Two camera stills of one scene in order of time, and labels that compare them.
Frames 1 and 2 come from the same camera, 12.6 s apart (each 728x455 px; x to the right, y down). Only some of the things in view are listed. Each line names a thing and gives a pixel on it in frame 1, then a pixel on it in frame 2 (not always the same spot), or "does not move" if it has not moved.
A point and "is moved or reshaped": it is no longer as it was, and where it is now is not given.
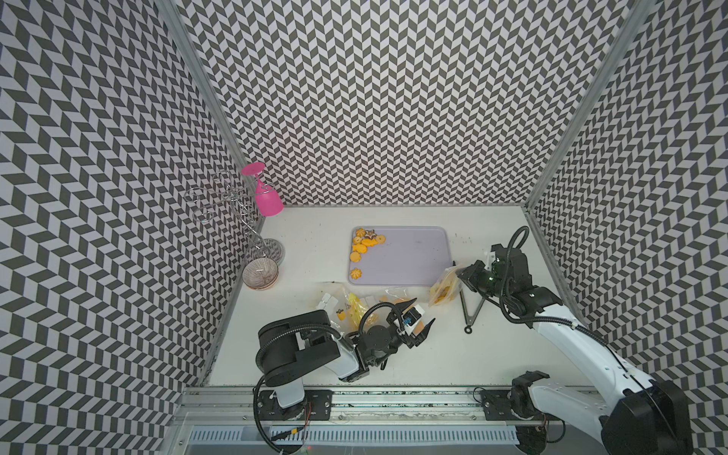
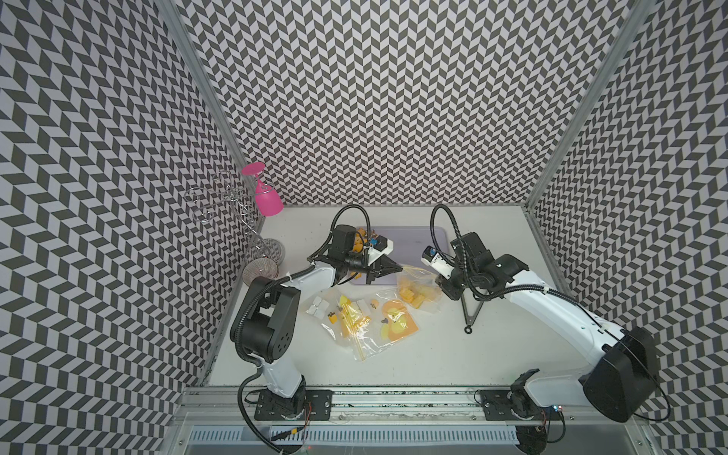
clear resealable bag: [446, 287] is moved or reshaped
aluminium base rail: [351, 409] does not move
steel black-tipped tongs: [469, 319] does not move
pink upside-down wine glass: [267, 200] does not move
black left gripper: [416, 341] → [375, 268]
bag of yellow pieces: [352, 305] does not move
